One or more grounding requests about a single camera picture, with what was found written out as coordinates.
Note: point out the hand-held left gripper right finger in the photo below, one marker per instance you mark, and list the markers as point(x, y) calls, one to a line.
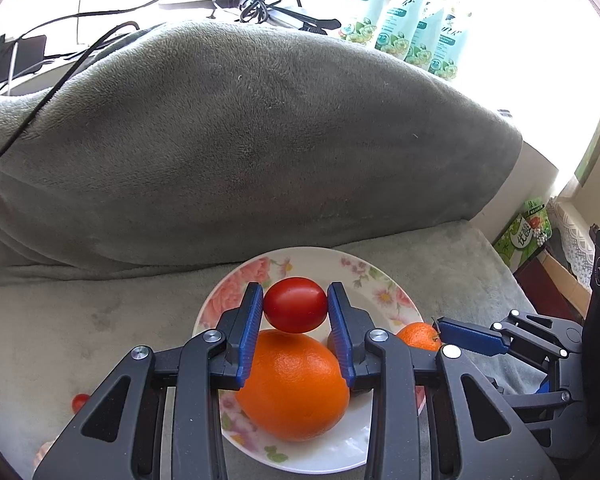
point(337, 335)

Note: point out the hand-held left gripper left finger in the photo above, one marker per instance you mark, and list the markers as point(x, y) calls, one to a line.
point(252, 335)

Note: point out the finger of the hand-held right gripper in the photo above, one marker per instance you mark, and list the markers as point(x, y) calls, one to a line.
point(550, 410)
point(465, 332)

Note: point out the tangerine with stem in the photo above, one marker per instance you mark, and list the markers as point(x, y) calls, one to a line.
point(419, 336)

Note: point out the large red cherry tomato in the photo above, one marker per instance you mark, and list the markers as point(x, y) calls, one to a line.
point(295, 305)

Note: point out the large orange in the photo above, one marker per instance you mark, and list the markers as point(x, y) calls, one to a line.
point(292, 390)

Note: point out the floral white plate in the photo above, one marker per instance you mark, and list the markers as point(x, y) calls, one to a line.
point(300, 455)

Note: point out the small red cherry tomato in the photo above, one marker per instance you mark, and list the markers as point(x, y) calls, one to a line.
point(80, 401)

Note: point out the brown cardboard box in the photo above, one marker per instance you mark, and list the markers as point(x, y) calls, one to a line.
point(555, 285)

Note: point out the dark grey fleece blanket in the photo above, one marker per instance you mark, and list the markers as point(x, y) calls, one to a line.
point(255, 135)

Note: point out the black power adapter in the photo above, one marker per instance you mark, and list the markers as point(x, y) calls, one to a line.
point(22, 55)

